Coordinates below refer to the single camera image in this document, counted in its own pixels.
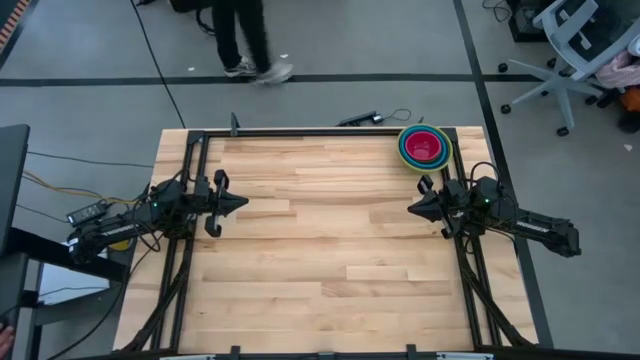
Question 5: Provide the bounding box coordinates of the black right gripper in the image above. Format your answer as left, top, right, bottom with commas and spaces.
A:
407, 174, 469, 240

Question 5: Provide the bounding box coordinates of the black flat screen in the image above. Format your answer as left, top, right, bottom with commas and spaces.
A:
0, 123, 31, 257

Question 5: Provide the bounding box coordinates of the black aluminium table frame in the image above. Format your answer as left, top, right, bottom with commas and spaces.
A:
119, 112, 539, 360

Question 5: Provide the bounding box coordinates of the pink cloth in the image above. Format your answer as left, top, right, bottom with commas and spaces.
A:
594, 48, 640, 90

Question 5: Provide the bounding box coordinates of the pink plastic bowl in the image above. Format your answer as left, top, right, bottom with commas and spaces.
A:
404, 130, 444, 162

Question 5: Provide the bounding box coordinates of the yellow cable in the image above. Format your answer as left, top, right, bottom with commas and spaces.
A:
21, 170, 149, 205

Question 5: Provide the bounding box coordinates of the black power strip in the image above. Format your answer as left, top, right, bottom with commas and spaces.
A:
337, 110, 385, 127

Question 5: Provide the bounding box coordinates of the grey office chair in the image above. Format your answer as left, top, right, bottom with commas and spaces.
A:
499, 0, 640, 137

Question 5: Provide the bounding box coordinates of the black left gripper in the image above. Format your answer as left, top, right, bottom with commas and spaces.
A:
193, 169, 250, 239

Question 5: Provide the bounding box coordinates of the person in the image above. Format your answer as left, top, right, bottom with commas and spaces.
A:
209, 0, 295, 85

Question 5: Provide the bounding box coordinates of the person's hand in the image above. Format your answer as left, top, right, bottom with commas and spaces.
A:
0, 324, 16, 357

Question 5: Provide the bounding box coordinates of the black power adapter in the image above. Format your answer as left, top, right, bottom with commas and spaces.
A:
66, 201, 109, 226

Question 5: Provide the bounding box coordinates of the blue plastic bowl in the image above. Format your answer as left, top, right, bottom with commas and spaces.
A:
401, 125, 450, 170

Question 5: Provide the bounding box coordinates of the black floor cable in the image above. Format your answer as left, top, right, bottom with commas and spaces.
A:
129, 0, 187, 129

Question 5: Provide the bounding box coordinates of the stack of colourful bowls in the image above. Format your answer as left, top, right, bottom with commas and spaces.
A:
397, 123, 454, 174

